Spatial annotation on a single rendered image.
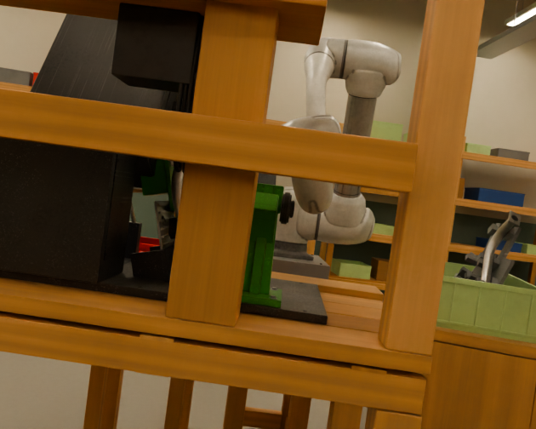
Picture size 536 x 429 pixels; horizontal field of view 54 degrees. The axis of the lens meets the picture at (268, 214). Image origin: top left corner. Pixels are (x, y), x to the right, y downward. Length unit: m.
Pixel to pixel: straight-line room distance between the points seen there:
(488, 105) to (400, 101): 1.24
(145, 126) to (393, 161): 0.46
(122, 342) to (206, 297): 0.19
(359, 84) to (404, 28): 5.84
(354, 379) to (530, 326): 0.95
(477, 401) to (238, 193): 1.16
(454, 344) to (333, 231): 0.58
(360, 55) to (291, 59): 5.41
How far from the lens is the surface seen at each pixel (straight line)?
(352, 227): 2.01
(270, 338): 1.05
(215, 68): 1.06
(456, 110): 1.08
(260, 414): 2.37
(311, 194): 1.43
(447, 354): 1.84
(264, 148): 0.97
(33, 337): 1.17
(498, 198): 7.31
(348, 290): 1.61
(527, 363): 1.88
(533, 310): 1.91
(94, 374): 1.99
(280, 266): 1.92
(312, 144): 0.98
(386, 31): 7.60
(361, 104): 1.89
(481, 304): 1.88
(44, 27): 7.59
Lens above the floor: 1.15
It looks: 2 degrees down
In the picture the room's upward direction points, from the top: 8 degrees clockwise
